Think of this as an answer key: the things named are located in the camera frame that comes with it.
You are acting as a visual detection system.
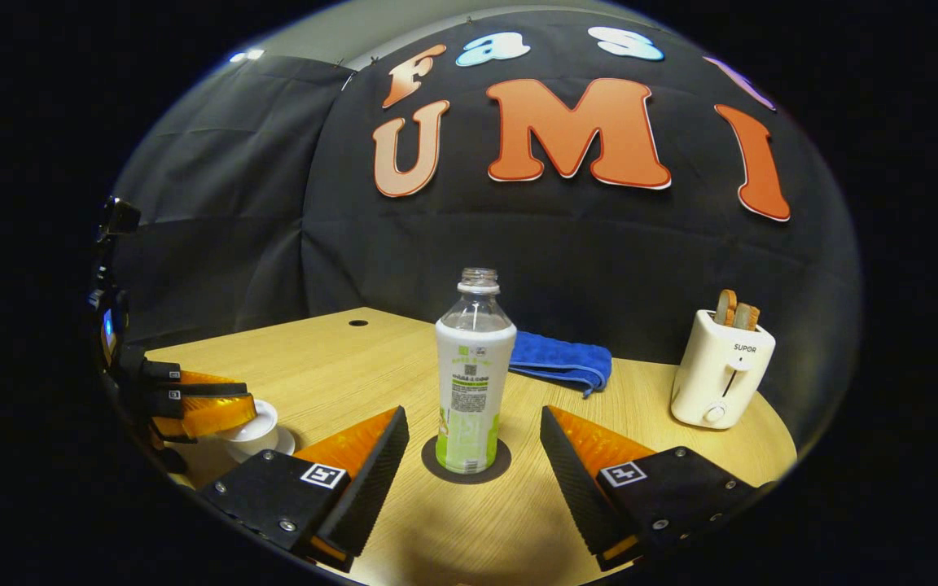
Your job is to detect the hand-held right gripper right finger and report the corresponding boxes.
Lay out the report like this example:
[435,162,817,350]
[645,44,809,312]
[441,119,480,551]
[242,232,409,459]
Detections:
[540,405,775,573]

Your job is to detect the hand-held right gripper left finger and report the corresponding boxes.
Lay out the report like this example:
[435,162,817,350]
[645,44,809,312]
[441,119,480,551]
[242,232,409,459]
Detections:
[196,406,410,573]

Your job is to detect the dark round coaster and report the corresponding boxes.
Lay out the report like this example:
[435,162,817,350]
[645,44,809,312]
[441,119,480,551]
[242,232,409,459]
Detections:
[421,434,512,485]

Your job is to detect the clear water bottle green label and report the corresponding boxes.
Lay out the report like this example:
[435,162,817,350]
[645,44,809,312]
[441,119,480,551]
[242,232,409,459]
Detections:
[435,268,518,475]

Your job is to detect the blue towel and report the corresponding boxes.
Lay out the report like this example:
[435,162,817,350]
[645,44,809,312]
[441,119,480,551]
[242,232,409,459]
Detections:
[508,330,613,397]

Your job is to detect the white toaster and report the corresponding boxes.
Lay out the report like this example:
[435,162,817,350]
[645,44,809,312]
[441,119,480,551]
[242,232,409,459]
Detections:
[670,309,777,431]

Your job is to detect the black backdrop cloth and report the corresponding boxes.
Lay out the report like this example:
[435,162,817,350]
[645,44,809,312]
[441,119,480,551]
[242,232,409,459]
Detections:
[111,8,865,444]

